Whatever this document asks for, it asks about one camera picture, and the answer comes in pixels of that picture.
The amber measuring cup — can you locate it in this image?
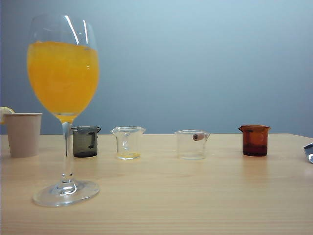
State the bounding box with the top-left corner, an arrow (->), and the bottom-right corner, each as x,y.
238,124 -> 271,157

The clear measuring cup yellow residue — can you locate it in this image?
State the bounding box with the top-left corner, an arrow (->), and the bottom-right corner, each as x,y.
110,126 -> 146,161

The clear measuring cup brown mark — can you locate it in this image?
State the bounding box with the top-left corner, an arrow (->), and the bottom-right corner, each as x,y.
174,129 -> 211,161

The smoky grey measuring cup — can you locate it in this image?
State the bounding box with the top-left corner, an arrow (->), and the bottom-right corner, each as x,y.
70,126 -> 102,158

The beige paper cup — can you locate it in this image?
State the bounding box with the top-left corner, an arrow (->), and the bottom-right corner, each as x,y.
3,112 -> 43,158

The wine glass with juice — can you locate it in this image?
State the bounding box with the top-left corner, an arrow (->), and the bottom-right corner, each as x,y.
26,14 -> 101,208

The yellow lemon slice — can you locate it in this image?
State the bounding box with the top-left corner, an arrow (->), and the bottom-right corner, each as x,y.
0,106 -> 16,125

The silver metal spoon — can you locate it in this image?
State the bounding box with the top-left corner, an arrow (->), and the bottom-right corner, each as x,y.
303,141 -> 313,164

